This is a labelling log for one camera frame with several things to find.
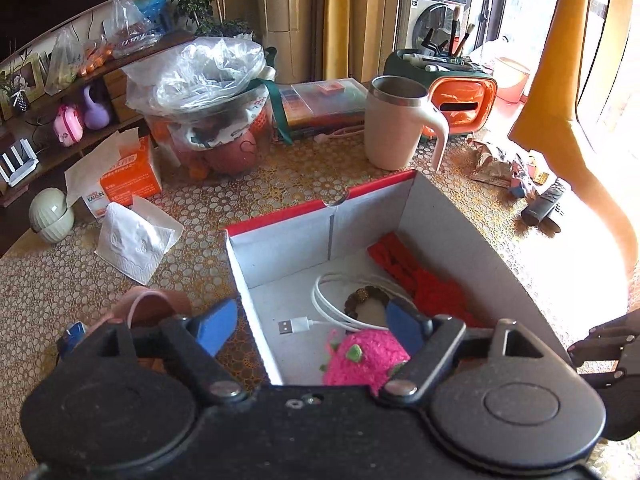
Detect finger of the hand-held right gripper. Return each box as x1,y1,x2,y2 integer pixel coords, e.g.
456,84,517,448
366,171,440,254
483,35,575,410
569,310,640,367
579,364,640,392

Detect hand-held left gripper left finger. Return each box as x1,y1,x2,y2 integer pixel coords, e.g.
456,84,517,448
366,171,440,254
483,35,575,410
82,299,251,406

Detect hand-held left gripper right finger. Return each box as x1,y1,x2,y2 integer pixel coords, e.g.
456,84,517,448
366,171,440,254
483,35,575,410
380,297,561,396

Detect red knitted cloth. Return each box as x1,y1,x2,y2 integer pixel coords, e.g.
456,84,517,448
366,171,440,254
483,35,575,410
367,231,493,328

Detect brown bead bracelet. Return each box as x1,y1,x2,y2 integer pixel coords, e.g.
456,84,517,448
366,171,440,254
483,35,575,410
344,285,396,318

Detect pink plush strawberry toy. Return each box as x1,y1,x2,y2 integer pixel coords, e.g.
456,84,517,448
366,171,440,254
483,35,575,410
320,329,412,396

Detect pink slipper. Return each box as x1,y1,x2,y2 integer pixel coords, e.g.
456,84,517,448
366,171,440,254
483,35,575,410
97,287,193,376

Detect white USB cable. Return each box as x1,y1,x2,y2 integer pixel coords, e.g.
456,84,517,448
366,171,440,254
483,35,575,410
276,272,416,336

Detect red shoe box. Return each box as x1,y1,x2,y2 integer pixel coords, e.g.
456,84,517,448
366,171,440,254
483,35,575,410
222,169,629,387

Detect white paper napkin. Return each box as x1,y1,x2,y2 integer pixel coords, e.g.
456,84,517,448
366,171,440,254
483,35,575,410
95,195,185,286

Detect black remote control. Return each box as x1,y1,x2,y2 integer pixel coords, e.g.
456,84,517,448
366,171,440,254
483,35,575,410
537,205,566,233
520,177,571,226

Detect blue tissue packet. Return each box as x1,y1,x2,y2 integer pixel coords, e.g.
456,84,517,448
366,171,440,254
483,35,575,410
56,322,88,361

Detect gold patterned tablecloth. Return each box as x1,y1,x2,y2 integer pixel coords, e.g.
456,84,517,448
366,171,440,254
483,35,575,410
0,125,640,466

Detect orange tissue box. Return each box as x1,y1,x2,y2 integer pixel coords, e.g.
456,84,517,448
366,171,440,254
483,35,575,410
64,127,163,221

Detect small toy figure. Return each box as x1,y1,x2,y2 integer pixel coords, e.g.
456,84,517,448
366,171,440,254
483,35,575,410
507,172,538,198

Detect crumpled snack wrappers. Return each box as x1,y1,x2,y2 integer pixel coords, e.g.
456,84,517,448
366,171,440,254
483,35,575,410
465,135,531,188

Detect small yellow box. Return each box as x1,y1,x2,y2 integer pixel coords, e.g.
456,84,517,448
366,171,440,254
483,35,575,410
530,155,553,186

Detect pale green ceramic jar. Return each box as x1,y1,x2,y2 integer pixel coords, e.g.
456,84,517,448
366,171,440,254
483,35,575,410
28,187,76,245

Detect orange and green pen holder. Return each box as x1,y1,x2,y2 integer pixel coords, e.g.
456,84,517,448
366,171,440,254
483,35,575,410
383,47,498,138

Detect clear bead organiser box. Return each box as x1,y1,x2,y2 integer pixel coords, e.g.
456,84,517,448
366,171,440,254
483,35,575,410
277,78,371,138

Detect plastic bag of fruit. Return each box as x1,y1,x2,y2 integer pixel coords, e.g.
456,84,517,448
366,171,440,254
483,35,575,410
122,37,281,181

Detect purple toy kettle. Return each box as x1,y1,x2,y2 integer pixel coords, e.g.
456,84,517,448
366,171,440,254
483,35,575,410
82,85,111,131

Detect pink toy bottle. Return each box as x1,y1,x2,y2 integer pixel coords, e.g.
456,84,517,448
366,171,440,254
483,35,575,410
52,104,85,148

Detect white router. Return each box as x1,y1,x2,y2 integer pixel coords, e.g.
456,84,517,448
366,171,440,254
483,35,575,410
0,141,40,187

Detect pink plastic basin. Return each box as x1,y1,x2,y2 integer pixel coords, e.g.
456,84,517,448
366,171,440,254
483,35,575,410
492,56,532,105

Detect yellow chair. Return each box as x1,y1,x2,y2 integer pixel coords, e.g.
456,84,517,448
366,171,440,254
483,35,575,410
507,0,636,261

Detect paint brush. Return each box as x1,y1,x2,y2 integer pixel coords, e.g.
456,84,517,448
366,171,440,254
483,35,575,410
447,5,462,56
452,22,476,58

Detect small plant in vase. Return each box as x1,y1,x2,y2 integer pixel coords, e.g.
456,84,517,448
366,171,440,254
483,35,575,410
5,72,32,113

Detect clear plastic bag with food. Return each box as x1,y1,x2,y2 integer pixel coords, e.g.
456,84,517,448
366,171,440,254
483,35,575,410
44,27,86,96

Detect washing machine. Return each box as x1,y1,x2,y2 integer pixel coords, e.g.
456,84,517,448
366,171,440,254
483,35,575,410
395,0,468,56

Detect yellow curtain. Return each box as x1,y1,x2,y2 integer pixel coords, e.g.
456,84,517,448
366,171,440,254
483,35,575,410
322,0,353,83

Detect clear plastic bag with tray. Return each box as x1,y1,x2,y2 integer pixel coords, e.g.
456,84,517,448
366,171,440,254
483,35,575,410
102,0,163,58

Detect beige standing air conditioner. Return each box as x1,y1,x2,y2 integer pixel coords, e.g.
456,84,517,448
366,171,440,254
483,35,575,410
254,0,316,86

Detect potted green plant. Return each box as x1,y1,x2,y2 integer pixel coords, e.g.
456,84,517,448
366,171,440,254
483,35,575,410
137,0,253,41

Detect beige mug with handle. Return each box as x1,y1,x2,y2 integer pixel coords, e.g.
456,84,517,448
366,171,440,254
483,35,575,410
363,75,449,172

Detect pink charging cable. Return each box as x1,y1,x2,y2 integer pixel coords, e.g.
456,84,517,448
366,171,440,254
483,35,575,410
314,126,366,142

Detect green strap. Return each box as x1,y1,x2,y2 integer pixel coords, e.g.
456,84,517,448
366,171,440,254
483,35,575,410
257,47,296,146

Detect wooden photo frame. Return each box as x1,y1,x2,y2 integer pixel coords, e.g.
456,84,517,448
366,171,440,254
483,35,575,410
0,52,45,111

